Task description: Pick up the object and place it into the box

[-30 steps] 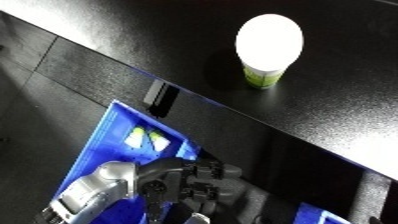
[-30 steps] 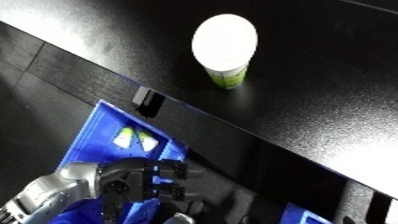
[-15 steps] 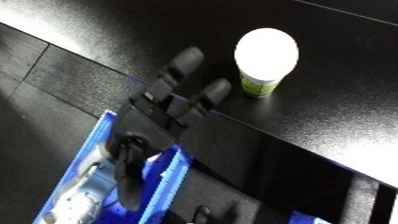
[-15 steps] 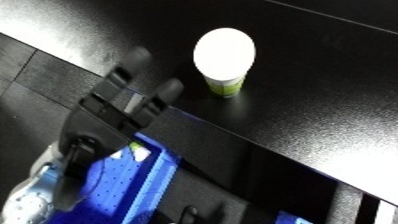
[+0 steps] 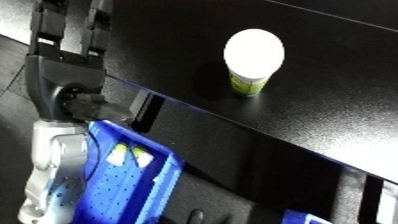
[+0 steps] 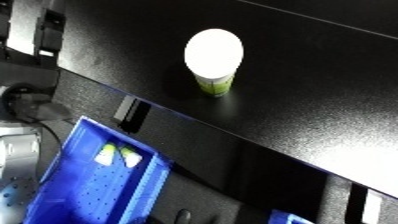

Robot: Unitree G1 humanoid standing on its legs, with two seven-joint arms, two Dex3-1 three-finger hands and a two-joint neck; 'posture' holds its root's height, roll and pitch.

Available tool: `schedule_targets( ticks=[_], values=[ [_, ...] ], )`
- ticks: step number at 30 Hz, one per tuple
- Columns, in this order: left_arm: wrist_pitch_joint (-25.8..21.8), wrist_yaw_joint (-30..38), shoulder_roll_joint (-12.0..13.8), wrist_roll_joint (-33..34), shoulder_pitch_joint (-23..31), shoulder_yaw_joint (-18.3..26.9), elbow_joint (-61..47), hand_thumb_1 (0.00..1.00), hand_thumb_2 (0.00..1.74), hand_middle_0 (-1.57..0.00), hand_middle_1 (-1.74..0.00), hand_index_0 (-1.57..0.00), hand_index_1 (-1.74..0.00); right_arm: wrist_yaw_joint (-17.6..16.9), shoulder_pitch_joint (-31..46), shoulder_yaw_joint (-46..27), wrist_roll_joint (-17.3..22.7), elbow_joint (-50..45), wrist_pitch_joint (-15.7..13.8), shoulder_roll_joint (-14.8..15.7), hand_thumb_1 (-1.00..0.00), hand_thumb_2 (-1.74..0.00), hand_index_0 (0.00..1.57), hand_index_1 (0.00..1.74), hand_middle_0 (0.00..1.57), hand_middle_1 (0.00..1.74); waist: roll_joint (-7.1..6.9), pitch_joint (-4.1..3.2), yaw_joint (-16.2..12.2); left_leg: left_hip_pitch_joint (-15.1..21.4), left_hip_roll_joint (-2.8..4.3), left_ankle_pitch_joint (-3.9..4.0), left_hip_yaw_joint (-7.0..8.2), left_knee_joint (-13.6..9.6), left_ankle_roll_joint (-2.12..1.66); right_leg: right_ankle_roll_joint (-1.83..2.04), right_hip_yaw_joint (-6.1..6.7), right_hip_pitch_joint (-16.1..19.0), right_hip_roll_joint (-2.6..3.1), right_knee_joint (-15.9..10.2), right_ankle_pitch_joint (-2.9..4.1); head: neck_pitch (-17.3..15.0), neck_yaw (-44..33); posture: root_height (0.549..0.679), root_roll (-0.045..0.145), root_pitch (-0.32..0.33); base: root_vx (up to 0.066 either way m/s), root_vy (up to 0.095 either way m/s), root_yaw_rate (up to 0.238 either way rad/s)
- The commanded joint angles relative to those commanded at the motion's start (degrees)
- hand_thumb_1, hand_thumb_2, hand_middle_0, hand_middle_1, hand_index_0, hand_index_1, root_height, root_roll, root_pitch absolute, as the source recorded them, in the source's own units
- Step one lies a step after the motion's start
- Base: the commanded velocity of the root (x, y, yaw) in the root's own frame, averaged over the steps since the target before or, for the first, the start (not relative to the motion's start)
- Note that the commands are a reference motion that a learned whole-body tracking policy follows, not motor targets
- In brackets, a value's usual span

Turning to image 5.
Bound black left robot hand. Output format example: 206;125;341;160
23;0;136;123

